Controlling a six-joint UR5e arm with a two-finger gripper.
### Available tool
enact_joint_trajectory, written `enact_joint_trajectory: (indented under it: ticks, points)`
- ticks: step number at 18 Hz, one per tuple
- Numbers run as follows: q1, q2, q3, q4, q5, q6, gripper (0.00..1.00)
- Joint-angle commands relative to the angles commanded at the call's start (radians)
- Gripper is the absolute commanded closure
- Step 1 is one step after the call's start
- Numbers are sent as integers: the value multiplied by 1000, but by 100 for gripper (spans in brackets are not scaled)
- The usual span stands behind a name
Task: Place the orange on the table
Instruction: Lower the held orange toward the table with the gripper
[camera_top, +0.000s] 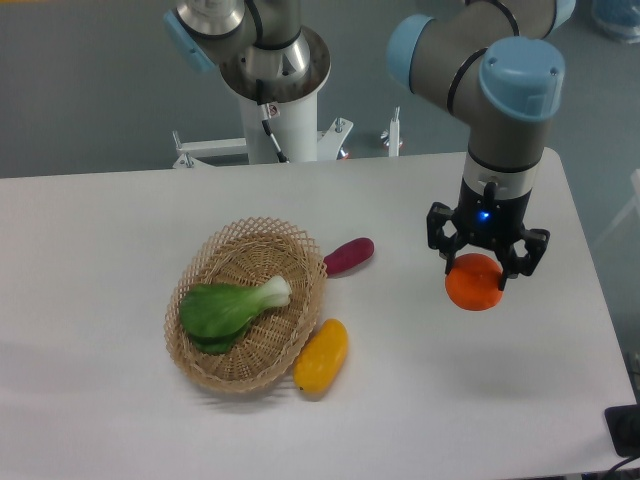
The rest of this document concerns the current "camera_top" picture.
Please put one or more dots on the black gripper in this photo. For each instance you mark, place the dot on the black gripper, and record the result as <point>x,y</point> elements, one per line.
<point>490,215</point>

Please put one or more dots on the orange fruit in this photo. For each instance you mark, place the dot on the orange fruit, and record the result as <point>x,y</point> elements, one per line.
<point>473,282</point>

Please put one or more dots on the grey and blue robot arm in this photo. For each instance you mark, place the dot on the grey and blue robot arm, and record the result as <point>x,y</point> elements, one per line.
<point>490,67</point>

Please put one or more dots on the purple sweet potato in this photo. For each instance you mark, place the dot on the purple sweet potato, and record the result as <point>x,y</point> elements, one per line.
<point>349,256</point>

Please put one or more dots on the black device at table edge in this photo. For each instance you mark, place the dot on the black device at table edge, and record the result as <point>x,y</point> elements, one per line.
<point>623,426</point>

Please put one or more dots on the woven wicker basket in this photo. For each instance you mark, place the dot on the woven wicker basket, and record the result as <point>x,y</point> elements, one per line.
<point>249,252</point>

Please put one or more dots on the blue object top right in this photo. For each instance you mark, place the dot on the blue object top right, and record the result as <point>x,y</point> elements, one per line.
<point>619,19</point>

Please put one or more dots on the green bok choy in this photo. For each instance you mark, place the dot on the green bok choy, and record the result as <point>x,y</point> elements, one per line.
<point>216,316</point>

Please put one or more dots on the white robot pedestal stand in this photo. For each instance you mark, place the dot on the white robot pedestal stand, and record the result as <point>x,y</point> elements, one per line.
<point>277,94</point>

